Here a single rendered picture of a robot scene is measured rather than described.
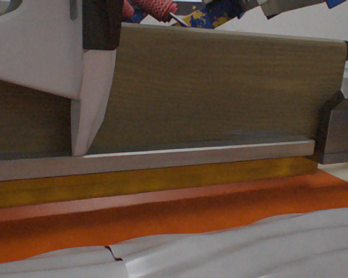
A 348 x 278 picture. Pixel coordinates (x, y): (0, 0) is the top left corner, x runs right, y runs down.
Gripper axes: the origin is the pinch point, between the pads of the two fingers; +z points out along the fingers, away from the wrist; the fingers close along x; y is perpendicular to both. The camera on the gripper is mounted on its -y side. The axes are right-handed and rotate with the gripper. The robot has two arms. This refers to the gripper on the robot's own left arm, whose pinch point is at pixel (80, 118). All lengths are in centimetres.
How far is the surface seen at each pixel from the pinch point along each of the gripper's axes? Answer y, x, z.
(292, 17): -200, -214, -19
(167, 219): -4.3, 3.0, 5.3
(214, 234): -5.1, 6.5, 4.6
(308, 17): -200, -198, -19
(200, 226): -5.6, 4.3, 5.3
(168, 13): -32, -56, -8
